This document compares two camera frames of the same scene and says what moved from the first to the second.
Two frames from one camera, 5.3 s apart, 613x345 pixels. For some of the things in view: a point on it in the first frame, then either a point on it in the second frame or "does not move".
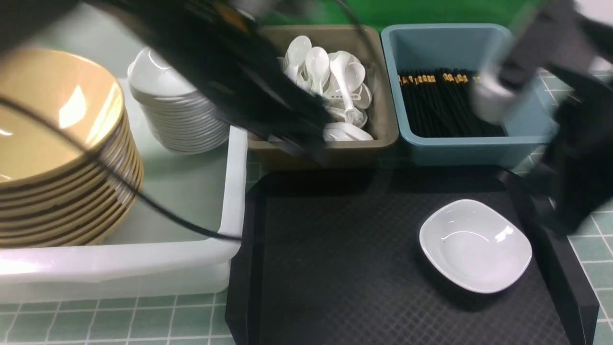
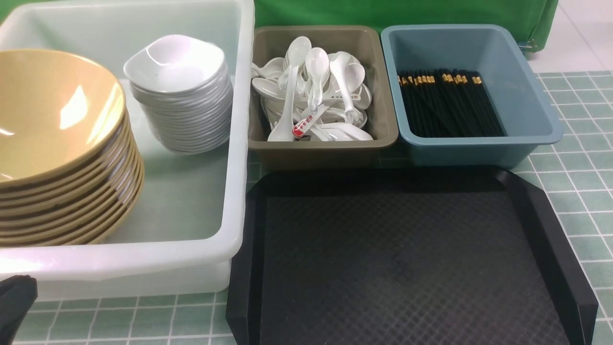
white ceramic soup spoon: (339, 62) does not move
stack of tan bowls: (52, 193) does not move
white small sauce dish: (475, 246) → (177, 63)
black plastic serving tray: (331, 256) does not move
